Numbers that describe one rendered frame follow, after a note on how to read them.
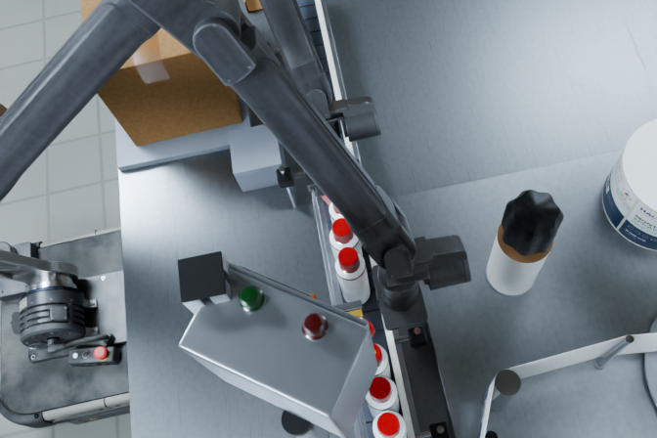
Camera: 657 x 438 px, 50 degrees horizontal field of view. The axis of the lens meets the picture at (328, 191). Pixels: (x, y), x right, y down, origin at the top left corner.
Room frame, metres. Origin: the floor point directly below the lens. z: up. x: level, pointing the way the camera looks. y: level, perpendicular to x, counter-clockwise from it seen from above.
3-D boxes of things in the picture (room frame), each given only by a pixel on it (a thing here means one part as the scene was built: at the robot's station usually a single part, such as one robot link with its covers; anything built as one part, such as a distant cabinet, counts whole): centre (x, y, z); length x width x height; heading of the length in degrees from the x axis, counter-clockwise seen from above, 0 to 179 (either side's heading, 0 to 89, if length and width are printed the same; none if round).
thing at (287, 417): (0.13, 0.10, 1.18); 0.04 x 0.04 x 0.21
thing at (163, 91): (0.99, 0.26, 0.99); 0.30 x 0.24 x 0.27; 179
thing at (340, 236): (0.44, -0.01, 0.98); 0.05 x 0.05 x 0.20
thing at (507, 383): (0.14, -0.19, 0.97); 0.05 x 0.05 x 0.19
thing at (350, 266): (0.39, 0.00, 0.98); 0.05 x 0.05 x 0.20
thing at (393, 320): (0.30, -0.07, 1.12); 0.10 x 0.07 x 0.07; 178
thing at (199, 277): (0.25, 0.14, 1.17); 0.04 x 0.04 x 0.67; 87
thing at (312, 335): (0.18, 0.04, 1.49); 0.03 x 0.03 x 0.02
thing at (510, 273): (0.35, -0.29, 1.03); 0.09 x 0.09 x 0.30
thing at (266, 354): (0.19, 0.09, 1.38); 0.17 x 0.10 x 0.19; 52
